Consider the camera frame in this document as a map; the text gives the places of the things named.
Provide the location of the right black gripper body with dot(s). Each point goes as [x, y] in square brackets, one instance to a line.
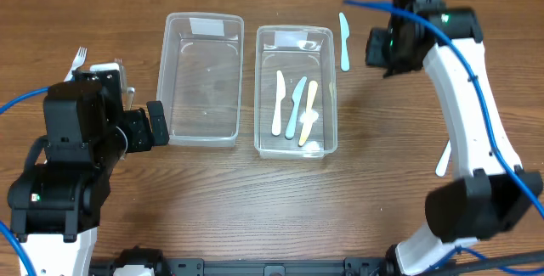
[378, 47]

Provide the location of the left clear plastic container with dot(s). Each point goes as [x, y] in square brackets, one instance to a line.
[200, 78]

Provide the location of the light blue plastic knife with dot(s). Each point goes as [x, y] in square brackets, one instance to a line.
[296, 98]

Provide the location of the clear plastic container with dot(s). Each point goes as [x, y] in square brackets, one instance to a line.
[200, 78]
[296, 50]

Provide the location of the thick handled metal fork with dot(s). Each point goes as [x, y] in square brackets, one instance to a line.
[129, 98]

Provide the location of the upright metal fork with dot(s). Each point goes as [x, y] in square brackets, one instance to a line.
[123, 75]

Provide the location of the right clear plastic container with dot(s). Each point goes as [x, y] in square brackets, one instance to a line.
[296, 50]

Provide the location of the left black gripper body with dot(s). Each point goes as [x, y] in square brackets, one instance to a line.
[138, 129]

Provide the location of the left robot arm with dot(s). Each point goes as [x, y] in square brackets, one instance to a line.
[56, 201]

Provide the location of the white plastic knife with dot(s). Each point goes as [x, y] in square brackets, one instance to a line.
[444, 160]
[279, 95]

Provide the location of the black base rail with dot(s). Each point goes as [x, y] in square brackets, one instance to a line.
[152, 261]

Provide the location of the yellow plastic knife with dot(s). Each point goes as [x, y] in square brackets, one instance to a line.
[309, 114]

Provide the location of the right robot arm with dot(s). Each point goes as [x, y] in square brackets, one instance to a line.
[491, 191]

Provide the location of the light blue plastic fork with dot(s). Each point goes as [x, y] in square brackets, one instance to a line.
[77, 62]

